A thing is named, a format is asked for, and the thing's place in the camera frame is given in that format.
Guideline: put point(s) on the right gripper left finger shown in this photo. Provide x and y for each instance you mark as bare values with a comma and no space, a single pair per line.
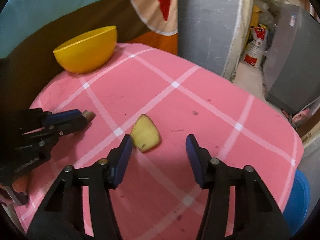
60,214

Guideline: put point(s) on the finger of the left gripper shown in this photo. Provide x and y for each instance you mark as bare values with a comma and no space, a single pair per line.
70,127
59,118

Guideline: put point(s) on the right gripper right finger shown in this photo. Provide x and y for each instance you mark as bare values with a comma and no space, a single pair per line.
257,215

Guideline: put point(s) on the small brown peel piece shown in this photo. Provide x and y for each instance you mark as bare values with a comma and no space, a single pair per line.
89,115

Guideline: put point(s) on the yellow potato slice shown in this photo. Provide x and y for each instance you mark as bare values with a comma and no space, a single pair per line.
145,134

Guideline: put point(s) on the left hand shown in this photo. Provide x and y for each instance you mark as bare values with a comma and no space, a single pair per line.
21,184

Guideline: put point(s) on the blue plastic bucket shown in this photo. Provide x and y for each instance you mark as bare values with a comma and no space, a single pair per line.
298,203

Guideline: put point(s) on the yellow plastic bowl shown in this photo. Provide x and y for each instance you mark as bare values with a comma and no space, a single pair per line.
87,52

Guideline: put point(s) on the pink checked tablecloth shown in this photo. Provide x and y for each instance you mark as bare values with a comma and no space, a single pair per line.
159,198

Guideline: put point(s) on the light blue cloth cover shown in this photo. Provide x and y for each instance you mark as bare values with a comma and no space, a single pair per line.
22,18

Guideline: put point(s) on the striped red orange cloth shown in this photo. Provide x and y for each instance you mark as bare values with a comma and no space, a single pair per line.
161,26

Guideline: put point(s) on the red white sack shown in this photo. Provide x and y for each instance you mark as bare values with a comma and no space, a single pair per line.
253,53

